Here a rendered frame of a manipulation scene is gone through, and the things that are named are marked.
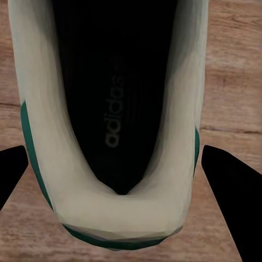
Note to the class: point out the gym shoe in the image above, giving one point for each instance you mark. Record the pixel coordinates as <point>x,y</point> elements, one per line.
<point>111,96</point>

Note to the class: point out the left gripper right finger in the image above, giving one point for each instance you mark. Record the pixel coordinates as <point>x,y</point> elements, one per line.
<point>238,191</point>

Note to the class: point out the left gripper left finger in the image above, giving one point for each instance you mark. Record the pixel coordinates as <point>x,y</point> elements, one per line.
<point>13,163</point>

